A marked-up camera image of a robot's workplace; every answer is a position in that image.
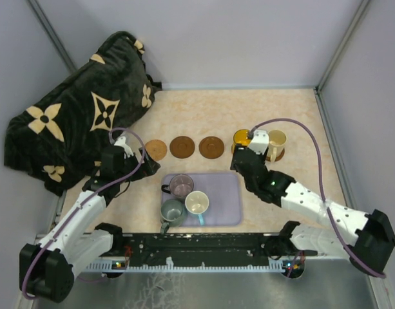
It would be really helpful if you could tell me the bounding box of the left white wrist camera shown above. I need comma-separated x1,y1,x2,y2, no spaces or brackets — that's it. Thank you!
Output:
113,135,134,158

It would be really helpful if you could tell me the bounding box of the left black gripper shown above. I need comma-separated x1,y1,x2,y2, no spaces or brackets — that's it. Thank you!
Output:
117,147,160,183

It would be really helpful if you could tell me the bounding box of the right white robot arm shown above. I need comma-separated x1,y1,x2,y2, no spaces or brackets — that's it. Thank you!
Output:
231,144,395,278

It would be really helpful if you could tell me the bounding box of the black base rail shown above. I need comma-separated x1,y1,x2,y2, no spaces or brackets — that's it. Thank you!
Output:
101,233,299,268

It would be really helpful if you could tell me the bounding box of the dark wooden coaster top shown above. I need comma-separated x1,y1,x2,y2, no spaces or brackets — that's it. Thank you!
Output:
199,136,225,159

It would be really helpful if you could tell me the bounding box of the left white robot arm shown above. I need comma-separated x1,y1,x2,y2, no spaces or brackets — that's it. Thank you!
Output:
19,145,160,303

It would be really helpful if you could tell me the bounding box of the cream yellow mug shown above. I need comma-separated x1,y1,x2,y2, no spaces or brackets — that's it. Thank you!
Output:
268,130,287,148

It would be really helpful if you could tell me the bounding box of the woven rattan coaster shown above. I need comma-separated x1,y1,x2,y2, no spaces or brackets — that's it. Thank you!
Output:
145,139,168,161

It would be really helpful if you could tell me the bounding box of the black floral plush blanket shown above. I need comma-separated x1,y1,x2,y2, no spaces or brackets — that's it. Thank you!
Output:
3,31,162,195

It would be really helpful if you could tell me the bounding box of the grey green mug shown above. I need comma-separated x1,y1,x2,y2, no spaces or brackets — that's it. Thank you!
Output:
160,200,187,234

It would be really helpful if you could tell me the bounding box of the yellow glass mug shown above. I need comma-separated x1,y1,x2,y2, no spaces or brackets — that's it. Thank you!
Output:
231,129,251,154

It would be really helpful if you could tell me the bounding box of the purple glass mug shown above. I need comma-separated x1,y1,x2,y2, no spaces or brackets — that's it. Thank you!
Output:
161,174,194,198

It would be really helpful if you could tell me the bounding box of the lavender plastic tray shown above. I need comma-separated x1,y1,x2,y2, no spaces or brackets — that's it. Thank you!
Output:
160,172,243,228

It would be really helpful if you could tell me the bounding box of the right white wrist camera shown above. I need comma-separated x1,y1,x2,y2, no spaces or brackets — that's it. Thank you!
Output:
248,129,269,155

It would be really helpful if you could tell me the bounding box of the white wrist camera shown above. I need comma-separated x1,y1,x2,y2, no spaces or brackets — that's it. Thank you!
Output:
113,135,134,158
248,129,269,155

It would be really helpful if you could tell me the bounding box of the dark wooden coaster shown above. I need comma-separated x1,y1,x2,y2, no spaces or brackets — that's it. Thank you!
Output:
199,136,225,159
169,136,195,159
266,145,285,162

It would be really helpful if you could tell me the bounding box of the white mug blue handle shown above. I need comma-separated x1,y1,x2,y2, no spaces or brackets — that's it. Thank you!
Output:
185,191,209,226

